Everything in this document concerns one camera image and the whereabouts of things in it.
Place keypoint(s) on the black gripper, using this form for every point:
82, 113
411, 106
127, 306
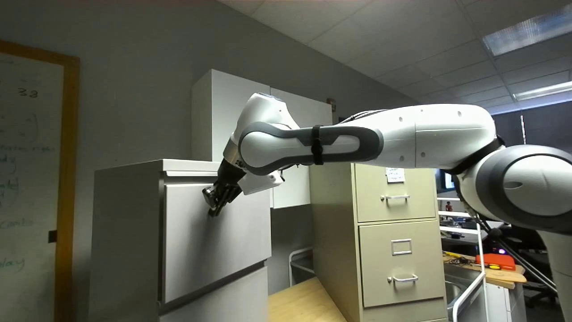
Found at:
223, 190

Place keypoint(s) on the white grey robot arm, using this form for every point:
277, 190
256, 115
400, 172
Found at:
524, 185

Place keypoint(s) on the white low drawer cabinet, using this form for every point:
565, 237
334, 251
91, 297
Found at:
127, 253

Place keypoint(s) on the beige metal filing cabinet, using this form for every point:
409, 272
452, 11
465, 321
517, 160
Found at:
377, 246

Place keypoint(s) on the tall white storage cupboard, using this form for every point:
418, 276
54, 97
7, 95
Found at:
216, 102

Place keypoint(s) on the wood framed whiteboard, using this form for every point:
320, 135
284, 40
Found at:
38, 151

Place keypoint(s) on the wooden workbench with tools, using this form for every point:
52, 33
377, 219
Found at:
499, 269

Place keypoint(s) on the ceiling fluorescent light panel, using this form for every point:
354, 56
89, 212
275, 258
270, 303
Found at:
529, 33

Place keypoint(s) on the dark window with frame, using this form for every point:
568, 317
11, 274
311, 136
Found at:
445, 181

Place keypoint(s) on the white metal tube frame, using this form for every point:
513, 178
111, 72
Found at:
465, 281

